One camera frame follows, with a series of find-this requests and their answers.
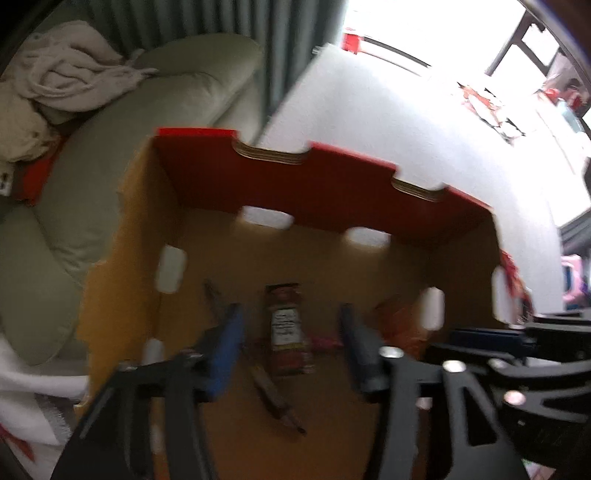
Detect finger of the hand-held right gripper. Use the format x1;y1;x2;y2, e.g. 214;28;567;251
450;311;591;358
424;344;591;468

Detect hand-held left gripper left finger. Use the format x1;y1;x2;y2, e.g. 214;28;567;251
51;302;245;480

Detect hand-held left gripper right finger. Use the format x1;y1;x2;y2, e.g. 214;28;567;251
339;302;532;480

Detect dark red spice bottle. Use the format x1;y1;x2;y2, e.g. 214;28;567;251
264;282;317;377

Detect red and brown cardboard box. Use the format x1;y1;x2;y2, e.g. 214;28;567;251
76;127;536;480

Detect small red packet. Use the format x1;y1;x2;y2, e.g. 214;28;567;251
309;335;345;352

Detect orange packet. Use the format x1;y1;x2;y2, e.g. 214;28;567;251
376;295;430;352

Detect brown pen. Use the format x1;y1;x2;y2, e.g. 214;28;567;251
247;364;308;437

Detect pink and blue object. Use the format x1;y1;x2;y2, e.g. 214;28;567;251
561;256;591;311

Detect dark furniture edge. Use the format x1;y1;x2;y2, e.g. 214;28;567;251
558;211;591;256

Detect white cloth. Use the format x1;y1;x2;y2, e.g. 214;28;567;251
0;332;90;462

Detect red and white packets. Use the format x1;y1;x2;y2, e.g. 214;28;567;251
457;82;527;145

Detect pale green armchair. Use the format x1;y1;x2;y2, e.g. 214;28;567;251
0;32;266;367

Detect grey-green curtain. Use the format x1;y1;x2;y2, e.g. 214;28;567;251
88;0;349;134

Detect beige blanket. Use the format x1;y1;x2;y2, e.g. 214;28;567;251
0;21;160;162

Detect black metal frame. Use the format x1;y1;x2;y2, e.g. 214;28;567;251
485;11;557;79

